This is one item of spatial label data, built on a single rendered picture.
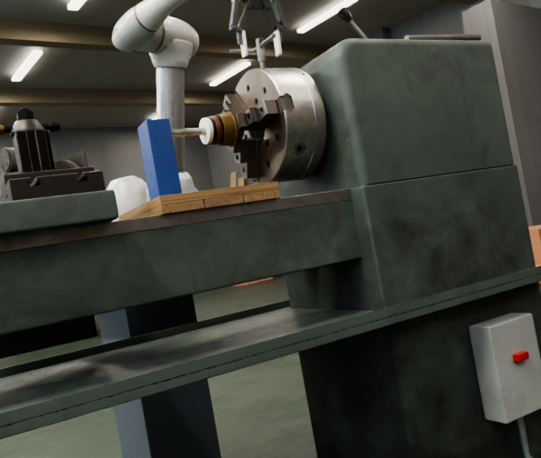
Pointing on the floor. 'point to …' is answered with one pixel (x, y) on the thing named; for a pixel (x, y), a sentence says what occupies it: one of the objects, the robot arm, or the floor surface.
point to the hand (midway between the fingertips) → (261, 48)
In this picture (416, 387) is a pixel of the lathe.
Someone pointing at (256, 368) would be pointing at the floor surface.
